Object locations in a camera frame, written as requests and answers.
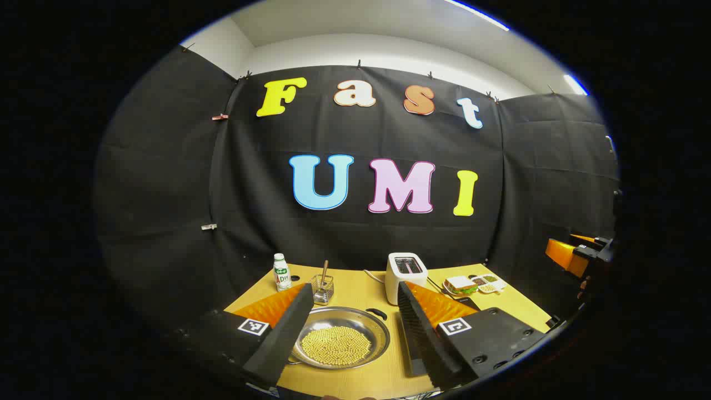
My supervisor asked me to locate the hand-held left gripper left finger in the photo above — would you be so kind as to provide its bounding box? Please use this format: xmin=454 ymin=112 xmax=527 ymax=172
xmin=177 ymin=282 xmax=316 ymax=388

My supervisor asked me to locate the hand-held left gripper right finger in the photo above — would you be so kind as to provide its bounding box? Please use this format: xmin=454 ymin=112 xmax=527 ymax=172
xmin=397 ymin=281 xmax=549 ymax=388

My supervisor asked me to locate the steel pot with black handles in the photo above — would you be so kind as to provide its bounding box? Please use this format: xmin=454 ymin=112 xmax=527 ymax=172
xmin=288 ymin=306 xmax=391 ymax=371

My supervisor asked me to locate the white sandwich plate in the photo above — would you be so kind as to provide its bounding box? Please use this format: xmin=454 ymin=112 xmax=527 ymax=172
xmin=442 ymin=281 xmax=480 ymax=299

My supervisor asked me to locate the pile of yellow soybeans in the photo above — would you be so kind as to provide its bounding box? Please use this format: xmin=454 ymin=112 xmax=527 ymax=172
xmin=301 ymin=326 xmax=372 ymax=367

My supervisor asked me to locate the white bottle with green label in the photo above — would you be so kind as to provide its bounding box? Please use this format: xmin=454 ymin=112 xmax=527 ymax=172
xmin=273 ymin=253 xmax=292 ymax=292

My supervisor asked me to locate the white toaster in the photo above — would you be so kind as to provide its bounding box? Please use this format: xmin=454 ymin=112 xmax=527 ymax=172
xmin=384 ymin=252 xmax=429 ymax=306

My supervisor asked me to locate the white divided dish with beans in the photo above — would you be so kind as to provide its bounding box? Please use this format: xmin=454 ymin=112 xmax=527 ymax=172
xmin=469 ymin=274 xmax=507 ymax=294

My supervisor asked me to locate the black backdrop cloth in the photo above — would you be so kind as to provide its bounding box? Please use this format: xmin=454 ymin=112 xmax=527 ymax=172
xmin=94 ymin=47 xmax=620 ymax=334

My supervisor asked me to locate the wire mesh utensil holder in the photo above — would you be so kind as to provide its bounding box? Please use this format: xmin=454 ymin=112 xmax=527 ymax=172
xmin=312 ymin=274 xmax=335 ymax=305

